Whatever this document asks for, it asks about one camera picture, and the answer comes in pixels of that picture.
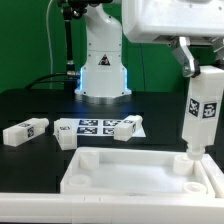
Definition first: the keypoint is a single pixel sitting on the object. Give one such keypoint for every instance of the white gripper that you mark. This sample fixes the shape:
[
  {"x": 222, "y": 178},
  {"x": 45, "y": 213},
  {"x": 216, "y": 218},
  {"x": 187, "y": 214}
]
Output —
[{"x": 160, "y": 21}]

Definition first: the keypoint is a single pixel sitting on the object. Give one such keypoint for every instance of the white desk top tray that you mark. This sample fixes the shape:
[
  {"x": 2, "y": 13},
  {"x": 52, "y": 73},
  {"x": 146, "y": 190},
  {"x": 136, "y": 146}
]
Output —
[{"x": 113, "y": 171}]

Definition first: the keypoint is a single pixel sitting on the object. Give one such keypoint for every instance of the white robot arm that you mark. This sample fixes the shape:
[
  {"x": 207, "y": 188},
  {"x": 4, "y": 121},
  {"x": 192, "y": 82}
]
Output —
[{"x": 103, "y": 77}]

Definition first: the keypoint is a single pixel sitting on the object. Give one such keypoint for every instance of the white right fence bar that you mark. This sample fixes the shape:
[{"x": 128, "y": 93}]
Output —
[{"x": 215, "y": 175}]

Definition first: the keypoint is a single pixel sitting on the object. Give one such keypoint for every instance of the white fence bar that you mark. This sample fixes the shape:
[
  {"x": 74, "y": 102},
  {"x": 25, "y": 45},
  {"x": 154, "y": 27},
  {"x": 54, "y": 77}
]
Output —
[
  {"x": 215, "y": 175},
  {"x": 95, "y": 209}
]

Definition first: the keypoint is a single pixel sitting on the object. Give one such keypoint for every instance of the paper sheet with markers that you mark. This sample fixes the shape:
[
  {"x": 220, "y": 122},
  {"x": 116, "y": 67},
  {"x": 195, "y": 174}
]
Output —
[{"x": 98, "y": 127}]

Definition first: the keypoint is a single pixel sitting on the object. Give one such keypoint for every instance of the white front fence bar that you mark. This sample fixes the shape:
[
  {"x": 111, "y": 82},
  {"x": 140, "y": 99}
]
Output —
[{"x": 95, "y": 209}]

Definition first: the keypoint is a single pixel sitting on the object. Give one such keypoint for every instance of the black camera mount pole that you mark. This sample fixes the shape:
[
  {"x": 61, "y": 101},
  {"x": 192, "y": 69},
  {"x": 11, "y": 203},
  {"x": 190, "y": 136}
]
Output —
[{"x": 71, "y": 9}]

